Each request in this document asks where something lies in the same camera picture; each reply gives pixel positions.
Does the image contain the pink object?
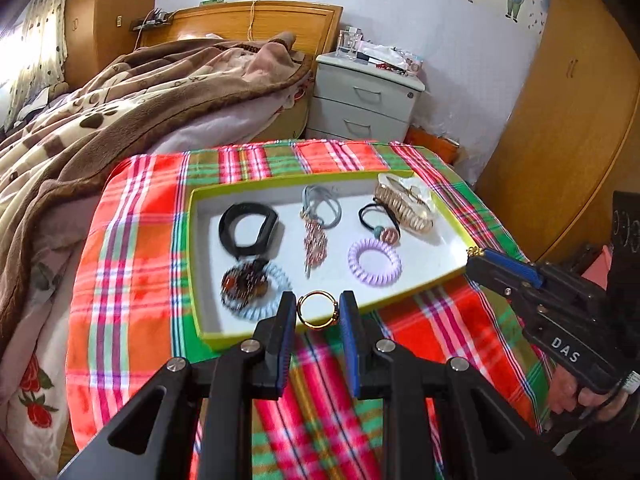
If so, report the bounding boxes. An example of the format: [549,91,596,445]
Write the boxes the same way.
[582,245,613,291]

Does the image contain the orange box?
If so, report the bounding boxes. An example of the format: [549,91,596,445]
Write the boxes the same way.
[405,127,466,163]

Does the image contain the pile of small clutter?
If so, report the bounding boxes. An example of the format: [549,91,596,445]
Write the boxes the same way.
[357,42,423,77]

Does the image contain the rose gold hair claw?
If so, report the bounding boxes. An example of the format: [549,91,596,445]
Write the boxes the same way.
[374,174,436,235]

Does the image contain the wooden cabinet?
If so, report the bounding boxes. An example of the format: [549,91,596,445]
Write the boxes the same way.
[65,0,161,91]

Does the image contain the wooden headboard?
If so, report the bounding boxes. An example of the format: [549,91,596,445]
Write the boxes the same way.
[137,1,343,61]

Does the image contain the person's right hand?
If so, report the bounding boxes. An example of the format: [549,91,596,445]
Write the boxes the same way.
[549,367,631,428]

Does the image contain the clear glass container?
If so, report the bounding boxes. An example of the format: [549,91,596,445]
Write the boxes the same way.
[337,27,363,58]

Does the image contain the blue spiral hair tie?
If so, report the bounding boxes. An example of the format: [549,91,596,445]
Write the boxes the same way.
[220,259,293,323]

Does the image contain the grey hair tie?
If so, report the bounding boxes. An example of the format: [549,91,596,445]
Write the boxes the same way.
[300,184,343,226]

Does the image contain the red green plaid cloth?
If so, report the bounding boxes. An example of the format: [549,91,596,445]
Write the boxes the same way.
[65,140,556,480]

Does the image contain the large wooden wardrobe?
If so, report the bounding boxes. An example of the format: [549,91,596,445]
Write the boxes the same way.
[475,0,640,261]

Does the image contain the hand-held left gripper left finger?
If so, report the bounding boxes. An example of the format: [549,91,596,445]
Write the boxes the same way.
[57,291,297,480]

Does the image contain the gold ring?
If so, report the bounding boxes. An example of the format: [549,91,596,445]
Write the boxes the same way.
[296,291,343,330]

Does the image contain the purple spiral hair tie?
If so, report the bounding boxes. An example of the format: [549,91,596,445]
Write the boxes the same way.
[347,239,402,287]

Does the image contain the black wristband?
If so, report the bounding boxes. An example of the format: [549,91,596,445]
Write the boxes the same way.
[219,202,282,252]

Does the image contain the yellow-green cardboard box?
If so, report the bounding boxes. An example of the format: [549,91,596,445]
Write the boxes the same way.
[187,170,473,353]

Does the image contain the black hair tie teal bead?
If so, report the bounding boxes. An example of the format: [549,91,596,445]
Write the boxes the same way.
[357,201,401,245]

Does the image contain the dark bead bracelet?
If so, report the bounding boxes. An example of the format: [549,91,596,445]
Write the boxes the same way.
[222,259,275,306]

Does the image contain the brown patterned blanket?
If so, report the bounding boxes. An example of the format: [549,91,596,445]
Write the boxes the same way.
[0,32,316,351]

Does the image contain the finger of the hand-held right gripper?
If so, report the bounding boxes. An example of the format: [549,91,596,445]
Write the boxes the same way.
[481,249,544,289]
[466,255,538,307]

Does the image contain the grey nightstand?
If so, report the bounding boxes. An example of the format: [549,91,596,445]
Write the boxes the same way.
[305,52,426,143]

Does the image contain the person's right forearm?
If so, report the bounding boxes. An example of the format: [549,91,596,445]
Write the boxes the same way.
[542,392,640,480]

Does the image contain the patterned curtain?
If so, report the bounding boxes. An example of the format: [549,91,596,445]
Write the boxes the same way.
[0,0,71,131]

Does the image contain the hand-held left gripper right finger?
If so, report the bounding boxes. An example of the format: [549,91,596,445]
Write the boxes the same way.
[339,290,571,480]

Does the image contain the crystal hair clip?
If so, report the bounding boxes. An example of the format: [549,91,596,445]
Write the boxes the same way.
[300,212,331,281]

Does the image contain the power strip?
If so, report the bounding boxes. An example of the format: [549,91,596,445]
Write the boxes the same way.
[131,9,173,29]

